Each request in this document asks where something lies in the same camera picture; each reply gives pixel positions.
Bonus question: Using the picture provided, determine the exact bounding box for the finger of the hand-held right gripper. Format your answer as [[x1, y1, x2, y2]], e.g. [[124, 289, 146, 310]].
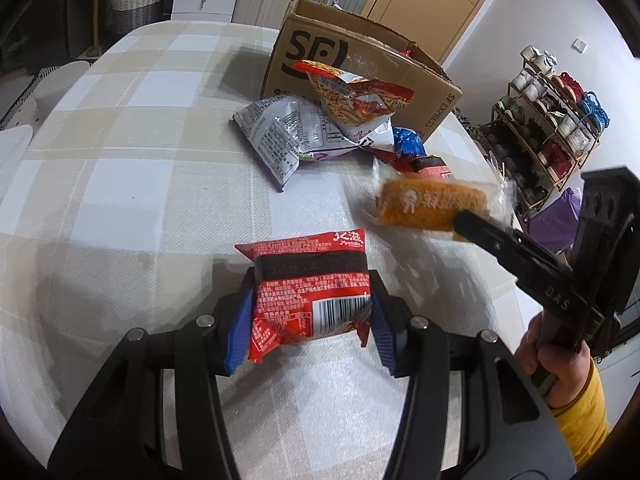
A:
[[452, 210, 603, 333]]

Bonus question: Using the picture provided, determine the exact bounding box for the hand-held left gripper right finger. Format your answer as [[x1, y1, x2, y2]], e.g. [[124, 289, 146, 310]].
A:
[[367, 270, 578, 480]]

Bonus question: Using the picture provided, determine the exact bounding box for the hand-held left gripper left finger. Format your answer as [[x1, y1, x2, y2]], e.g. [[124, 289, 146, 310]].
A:
[[47, 270, 258, 480]]

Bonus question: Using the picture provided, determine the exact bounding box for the red biscuit packet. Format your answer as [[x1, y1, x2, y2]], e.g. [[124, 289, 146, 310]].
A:
[[235, 228, 373, 365]]

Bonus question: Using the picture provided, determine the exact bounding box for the orange cake packet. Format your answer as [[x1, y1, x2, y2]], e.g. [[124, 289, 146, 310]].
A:
[[367, 172, 518, 243]]

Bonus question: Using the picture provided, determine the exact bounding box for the blue snack packet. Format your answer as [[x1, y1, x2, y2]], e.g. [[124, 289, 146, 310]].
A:
[[392, 127, 426, 158]]

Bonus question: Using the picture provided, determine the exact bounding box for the orange noodle snack bag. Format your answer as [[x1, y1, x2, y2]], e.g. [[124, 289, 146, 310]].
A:
[[294, 60, 416, 143]]

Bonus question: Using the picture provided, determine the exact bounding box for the brown cardboard box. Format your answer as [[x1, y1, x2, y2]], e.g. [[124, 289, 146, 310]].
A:
[[260, 0, 463, 143]]

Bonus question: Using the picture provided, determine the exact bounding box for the person's right forearm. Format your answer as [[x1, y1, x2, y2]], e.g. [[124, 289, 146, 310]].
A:
[[550, 360, 612, 468]]

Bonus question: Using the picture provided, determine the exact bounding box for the person's right hand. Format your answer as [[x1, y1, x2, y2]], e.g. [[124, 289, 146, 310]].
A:
[[515, 312, 596, 408]]

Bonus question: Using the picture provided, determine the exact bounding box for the purple bag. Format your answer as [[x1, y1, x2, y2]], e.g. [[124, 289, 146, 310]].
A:
[[525, 187, 583, 256]]

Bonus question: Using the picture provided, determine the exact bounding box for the wooden shoe rack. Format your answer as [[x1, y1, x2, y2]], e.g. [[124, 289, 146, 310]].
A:
[[487, 45, 611, 211]]

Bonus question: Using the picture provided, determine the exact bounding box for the grey silver snack bag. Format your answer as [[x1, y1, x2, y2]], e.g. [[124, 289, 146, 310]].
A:
[[232, 95, 373, 192]]

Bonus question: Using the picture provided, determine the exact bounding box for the wooden door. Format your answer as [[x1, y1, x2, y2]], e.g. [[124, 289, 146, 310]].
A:
[[360, 0, 511, 66]]

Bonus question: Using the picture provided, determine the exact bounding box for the white side table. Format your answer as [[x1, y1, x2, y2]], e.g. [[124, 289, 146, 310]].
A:
[[0, 125, 33, 206]]

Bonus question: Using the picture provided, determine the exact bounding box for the grey pouf stool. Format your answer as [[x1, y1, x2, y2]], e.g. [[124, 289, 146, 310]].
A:
[[35, 60, 91, 116]]

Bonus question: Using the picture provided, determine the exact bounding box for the patterned rug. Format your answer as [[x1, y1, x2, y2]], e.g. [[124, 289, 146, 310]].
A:
[[0, 57, 51, 126]]

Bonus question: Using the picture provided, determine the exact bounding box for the woven laundry basket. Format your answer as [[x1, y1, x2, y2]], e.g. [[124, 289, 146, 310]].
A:
[[110, 0, 166, 36]]

